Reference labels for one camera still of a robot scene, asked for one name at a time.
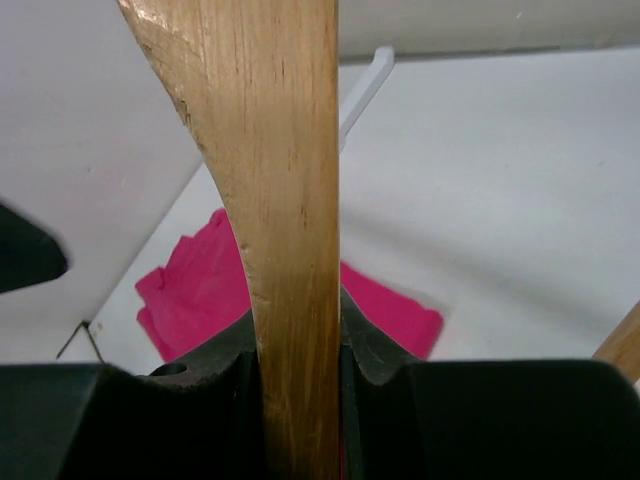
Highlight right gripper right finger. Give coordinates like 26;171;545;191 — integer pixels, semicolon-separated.
340;294;639;479

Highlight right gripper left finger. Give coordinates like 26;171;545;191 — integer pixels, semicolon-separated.
1;315;266;479

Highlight pink trousers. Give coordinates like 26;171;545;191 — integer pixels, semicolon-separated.
135;209;444;362

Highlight wooden clothes hanger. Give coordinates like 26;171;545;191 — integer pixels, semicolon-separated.
117;0;640;480

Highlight white metal clothes rack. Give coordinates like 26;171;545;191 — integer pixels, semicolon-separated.
339;45;395;149

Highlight aluminium table edge rail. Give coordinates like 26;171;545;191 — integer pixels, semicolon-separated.
339;44;640;64

